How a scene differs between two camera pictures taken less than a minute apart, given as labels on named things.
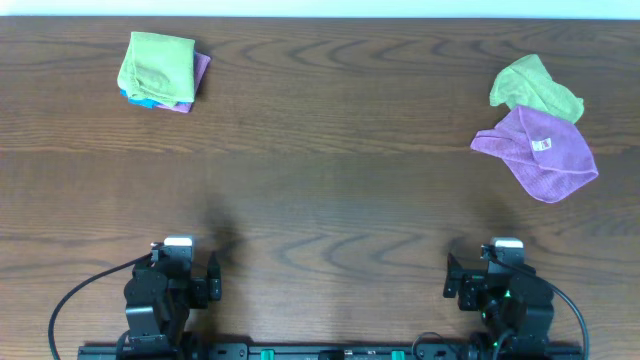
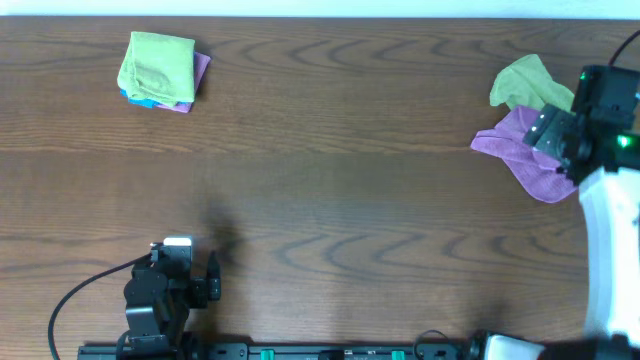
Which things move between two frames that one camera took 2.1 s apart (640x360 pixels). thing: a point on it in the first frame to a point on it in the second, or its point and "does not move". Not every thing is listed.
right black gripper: (451, 278) to (547, 133)
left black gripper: (213, 282) does not move
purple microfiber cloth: (549, 154) does not move
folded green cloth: (159, 69) does not move
